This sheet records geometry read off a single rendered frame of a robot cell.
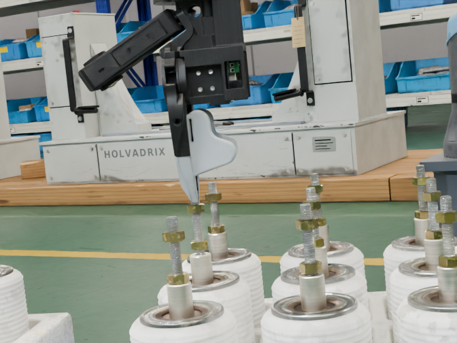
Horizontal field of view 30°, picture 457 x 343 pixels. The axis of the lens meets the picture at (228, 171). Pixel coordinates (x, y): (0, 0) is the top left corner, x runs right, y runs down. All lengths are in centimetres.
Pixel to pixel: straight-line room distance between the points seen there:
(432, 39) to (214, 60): 872
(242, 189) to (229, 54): 232
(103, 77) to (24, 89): 889
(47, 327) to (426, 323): 51
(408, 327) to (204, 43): 33
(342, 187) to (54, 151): 136
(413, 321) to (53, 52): 315
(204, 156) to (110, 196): 264
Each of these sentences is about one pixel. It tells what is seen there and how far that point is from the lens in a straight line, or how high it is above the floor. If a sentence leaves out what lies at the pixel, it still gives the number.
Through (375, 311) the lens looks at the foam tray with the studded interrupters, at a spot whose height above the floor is 18.
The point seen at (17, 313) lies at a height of 20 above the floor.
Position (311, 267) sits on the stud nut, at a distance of 74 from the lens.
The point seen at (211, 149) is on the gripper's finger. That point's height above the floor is 39.
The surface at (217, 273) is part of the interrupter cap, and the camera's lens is 90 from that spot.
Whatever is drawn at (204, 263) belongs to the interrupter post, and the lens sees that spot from 87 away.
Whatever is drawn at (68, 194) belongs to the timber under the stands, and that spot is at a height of 5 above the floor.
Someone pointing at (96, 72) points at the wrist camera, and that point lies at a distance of 86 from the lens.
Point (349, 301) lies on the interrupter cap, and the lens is 76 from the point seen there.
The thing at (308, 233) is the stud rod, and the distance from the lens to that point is 74.
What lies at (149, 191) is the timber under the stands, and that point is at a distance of 336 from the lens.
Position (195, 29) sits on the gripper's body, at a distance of 85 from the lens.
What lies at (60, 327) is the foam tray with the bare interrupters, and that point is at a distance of 109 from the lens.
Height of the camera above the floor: 46
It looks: 6 degrees down
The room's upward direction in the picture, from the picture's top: 6 degrees counter-clockwise
